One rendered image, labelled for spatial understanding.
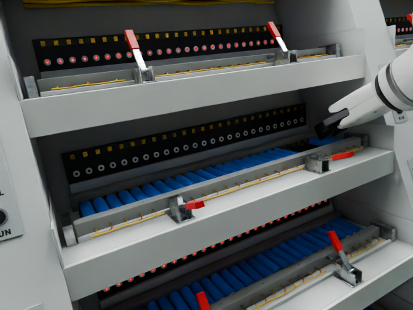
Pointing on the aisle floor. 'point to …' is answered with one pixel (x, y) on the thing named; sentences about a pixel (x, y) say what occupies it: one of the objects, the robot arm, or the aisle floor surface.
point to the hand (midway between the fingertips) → (330, 127)
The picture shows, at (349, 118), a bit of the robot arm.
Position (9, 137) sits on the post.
